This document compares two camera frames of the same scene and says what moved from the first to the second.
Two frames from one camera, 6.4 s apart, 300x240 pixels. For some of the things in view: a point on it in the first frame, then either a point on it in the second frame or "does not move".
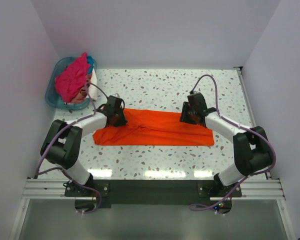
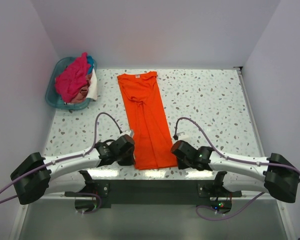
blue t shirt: x=90 y=61 does not move
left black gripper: x=123 y=121 to x=130 y=160
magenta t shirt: x=73 y=78 does not move
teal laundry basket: x=52 y=96 does not move
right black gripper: x=183 y=117 to x=181 y=166
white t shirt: x=93 y=91 does not move
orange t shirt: x=153 y=128 to x=154 y=145
